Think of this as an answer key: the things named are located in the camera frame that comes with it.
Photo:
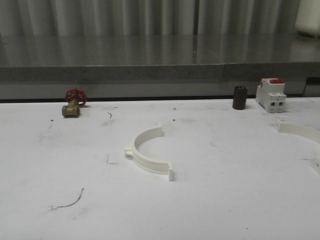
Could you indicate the grey stone counter slab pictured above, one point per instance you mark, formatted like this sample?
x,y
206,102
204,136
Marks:
x,y
46,67

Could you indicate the white half pipe clamp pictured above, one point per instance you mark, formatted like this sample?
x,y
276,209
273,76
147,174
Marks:
x,y
292,128
145,161

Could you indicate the brass valve red handwheel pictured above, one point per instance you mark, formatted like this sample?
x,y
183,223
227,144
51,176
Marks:
x,y
76,98

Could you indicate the dark brown cylinder coupling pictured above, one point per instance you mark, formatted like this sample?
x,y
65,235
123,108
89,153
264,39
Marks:
x,y
239,97

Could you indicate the white circuit breaker red switch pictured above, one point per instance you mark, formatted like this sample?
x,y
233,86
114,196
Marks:
x,y
270,95

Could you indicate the white container in background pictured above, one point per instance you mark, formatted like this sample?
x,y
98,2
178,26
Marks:
x,y
308,18

